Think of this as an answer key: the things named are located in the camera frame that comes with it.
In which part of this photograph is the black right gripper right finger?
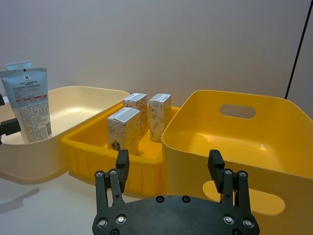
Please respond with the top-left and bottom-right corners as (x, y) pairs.
(207, 149), (256, 230)

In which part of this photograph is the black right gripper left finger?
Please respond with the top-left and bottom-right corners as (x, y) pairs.
(94, 149), (131, 230)

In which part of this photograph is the pale blue cosmetic tube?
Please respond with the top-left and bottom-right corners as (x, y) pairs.
(0, 66), (53, 143)

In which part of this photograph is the low yellow divided tray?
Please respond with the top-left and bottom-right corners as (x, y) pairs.
(60, 105), (182, 199)

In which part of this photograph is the white patterned carton box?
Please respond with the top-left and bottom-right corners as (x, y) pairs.
(148, 93), (172, 143)
(107, 107), (142, 156)
(122, 93), (149, 134)

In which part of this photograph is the cream plastic bin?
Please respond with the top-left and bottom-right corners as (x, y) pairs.
(0, 85), (131, 185)

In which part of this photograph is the thin black pole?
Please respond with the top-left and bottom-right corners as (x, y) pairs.
(284, 0), (313, 100)

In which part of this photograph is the yellow plastic bin with handle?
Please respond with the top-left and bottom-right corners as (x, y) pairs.
(160, 90), (313, 235)

